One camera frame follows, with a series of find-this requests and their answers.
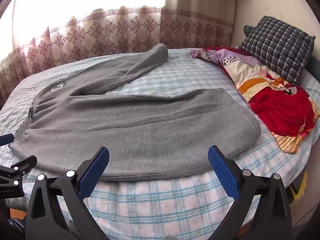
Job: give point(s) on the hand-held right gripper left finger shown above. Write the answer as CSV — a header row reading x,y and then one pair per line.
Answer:
x,y
93,173

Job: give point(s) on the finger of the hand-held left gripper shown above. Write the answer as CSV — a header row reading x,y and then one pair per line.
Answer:
x,y
5,139
21,164

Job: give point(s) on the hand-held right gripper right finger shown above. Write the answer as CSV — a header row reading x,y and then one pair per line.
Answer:
x,y
222,171

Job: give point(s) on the grey pants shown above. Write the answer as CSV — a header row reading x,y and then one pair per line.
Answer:
x,y
125,130

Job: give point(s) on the bed with plaid sheet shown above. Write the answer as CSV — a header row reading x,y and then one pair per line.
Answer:
x,y
162,205

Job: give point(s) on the yellow object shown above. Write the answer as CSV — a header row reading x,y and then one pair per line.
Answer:
x,y
301,187

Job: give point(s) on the colourful floral quilt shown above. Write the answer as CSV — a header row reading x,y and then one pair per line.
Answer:
x,y
282,110

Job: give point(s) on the dark plaid pillow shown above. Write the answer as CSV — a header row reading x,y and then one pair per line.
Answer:
x,y
277,47

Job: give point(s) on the patterned beige curtain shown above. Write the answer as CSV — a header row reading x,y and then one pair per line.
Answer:
x,y
125,30

